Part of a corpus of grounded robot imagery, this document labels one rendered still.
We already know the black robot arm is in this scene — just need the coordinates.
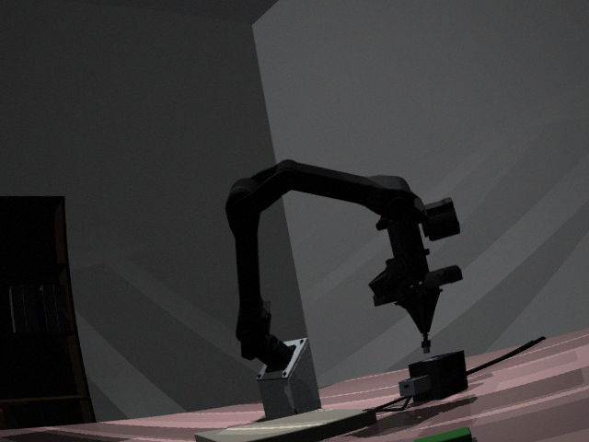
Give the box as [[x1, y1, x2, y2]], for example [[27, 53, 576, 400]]
[[225, 159, 460, 373]]

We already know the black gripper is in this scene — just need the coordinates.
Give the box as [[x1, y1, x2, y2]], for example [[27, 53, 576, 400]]
[[373, 244, 463, 334]]

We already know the green rectangular block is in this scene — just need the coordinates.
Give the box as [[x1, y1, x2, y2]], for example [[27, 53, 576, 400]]
[[414, 427, 472, 442]]

